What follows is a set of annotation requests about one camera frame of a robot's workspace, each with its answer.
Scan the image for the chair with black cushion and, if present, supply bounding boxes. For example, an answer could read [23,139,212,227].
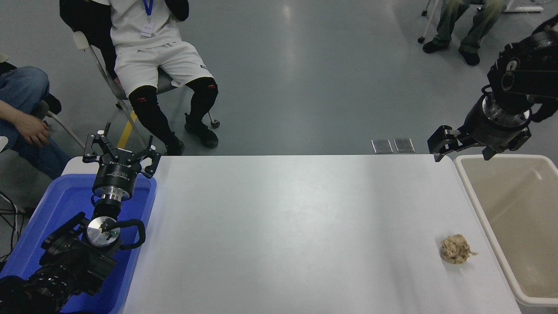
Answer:
[31,93,88,151]

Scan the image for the black jacket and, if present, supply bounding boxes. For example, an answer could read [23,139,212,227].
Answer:
[59,0,119,81]

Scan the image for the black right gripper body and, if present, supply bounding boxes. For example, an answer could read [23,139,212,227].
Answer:
[462,98,532,161]

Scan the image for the badge with blue lanyard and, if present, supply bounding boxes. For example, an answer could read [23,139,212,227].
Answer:
[139,0,156,38]

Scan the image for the crumpled tan paper ball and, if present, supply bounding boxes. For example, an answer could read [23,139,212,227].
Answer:
[439,234,478,265]

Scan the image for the black floor cables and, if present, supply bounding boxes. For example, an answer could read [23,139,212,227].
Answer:
[0,191,27,262]

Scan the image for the white stand base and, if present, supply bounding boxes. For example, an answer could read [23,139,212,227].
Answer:
[504,0,544,13]

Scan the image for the white chair with casters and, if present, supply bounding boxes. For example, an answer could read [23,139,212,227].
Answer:
[417,0,440,44]

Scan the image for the large pale bin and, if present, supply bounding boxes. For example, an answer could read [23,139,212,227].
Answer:
[453,154,558,308]

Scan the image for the seated person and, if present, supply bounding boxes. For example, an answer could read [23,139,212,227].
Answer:
[422,0,509,67]
[94,0,219,156]
[0,65,70,180]

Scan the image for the person's hand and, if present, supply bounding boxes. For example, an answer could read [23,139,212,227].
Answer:
[19,114,51,148]

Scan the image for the blue plastic tray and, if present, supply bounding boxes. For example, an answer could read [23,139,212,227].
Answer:
[0,174,157,314]

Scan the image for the grey folding chair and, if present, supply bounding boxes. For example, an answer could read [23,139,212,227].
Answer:
[73,31,221,151]

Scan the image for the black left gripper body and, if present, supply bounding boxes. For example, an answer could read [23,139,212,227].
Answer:
[92,150,142,195]

